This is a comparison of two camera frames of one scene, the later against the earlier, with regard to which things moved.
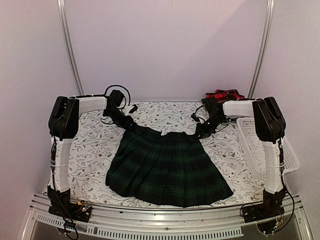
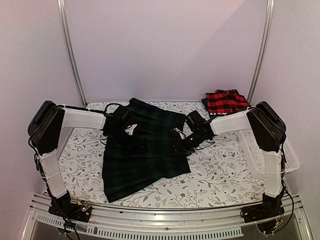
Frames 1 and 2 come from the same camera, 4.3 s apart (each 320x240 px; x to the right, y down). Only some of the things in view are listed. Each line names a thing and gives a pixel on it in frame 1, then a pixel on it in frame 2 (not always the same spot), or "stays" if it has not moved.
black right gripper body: x=209 y=128 to x=188 y=148
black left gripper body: x=121 y=122 to x=132 y=145
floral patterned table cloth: x=87 y=187 stays
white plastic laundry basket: x=253 y=148 stays
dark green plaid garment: x=174 y=169 to x=122 y=173
